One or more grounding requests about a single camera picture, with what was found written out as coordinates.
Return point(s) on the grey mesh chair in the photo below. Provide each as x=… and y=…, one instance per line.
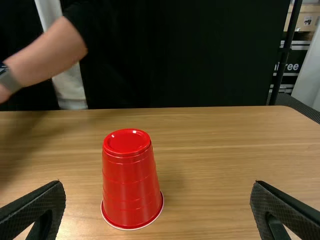
x=295, y=101

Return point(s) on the cardboard box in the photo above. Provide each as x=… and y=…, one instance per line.
x=315, y=15

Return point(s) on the person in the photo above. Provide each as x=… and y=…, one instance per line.
x=50, y=55

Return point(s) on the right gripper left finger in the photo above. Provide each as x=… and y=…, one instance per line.
x=15, y=220

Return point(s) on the red cup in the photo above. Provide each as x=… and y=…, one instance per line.
x=130, y=180

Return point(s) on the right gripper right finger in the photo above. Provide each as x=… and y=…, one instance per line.
x=280, y=207

